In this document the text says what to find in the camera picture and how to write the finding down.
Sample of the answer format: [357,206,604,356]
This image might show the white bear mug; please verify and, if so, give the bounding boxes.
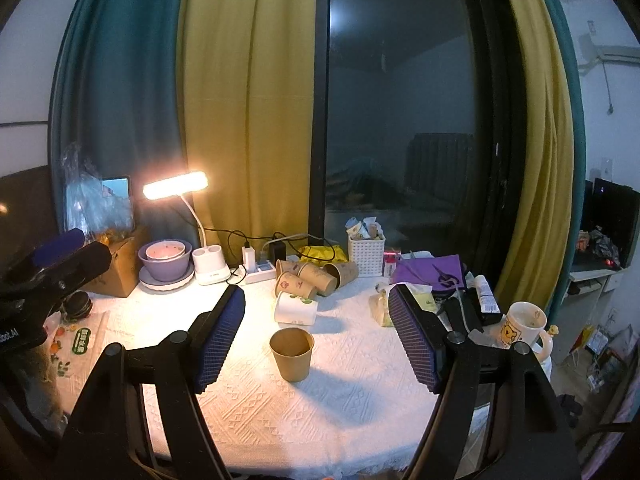
[500,301,555,362]

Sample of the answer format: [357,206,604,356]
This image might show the clear plastic bag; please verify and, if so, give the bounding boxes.
[62,144,136,241]

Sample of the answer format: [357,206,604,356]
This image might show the packets in basket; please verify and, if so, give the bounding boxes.
[346,215,385,241]

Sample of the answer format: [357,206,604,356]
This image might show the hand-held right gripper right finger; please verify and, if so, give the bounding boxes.
[388,283,583,480]

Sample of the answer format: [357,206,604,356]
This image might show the yellow curtain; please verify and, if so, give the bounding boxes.
[492,0,576,312]
[175,0,322,267]

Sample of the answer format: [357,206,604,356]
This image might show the cardboard box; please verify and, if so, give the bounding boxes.
[82,237,147,298]

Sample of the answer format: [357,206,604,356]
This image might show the white side desk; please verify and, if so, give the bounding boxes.
[566,264,627,322]

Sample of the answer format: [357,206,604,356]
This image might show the purple plate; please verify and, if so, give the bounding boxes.
[138,265,196,294]

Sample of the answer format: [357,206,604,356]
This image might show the black round lid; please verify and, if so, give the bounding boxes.
[62,291,94,320]

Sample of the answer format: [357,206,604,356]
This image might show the yellow plastic bag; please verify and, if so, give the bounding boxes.
[299,245,349,265]

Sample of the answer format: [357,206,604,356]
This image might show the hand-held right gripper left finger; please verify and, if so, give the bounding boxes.
[52,285,247,480]

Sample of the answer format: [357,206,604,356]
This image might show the white desk lamp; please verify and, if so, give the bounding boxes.
[142,170,233,286]

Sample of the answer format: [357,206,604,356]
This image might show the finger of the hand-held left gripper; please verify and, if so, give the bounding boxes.
[0,227,113,318]

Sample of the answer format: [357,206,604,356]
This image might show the plain brown paper cup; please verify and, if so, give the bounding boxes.
[269,327,315,382]

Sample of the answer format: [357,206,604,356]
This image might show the white paper cup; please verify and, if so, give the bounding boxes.
[274,291,319,327]

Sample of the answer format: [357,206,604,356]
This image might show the person's left forearm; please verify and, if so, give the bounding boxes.
[0,347,69,461]

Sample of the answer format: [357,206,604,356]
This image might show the printed plastic sheet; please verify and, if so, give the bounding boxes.
[47,310,112,378]

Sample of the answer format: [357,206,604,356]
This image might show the white air conditioner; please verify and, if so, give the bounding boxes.
[577,35,640,67]

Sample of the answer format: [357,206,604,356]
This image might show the white inner bowl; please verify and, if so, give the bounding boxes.
[146,242,186,261]

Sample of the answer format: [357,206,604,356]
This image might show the purple bowl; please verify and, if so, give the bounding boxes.
[138,241,193,282]

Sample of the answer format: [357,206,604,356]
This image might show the black cable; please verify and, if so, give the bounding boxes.
[202,227,323,262]

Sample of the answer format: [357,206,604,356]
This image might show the teal curtain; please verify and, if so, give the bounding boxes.
[539,0,589,322]
[49,0,202,242]

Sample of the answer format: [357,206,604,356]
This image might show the white tube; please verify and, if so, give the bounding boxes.
[472,275,502,317]

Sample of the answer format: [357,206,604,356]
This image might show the yellowish snack bag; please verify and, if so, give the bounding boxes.
[369,282,432,329]

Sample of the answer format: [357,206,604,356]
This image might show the purple pouch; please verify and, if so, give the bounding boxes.
[392,254,468,294]

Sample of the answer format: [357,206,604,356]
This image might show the white power strip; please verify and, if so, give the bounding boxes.
[230,260,279,286]

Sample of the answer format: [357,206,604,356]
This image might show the black scissors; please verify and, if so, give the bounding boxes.
[432,265,464,287]

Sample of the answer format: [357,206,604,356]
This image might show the black framed window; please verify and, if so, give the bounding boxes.
[309,0,522,282]

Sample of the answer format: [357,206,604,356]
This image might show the white plastic basket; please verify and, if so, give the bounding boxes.
[347,235,386,277]

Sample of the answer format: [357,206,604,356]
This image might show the black monitor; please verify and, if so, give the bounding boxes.
[582,177,636,267]

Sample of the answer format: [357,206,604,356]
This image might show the dark headboard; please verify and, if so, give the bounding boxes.
[0,166,67,273]

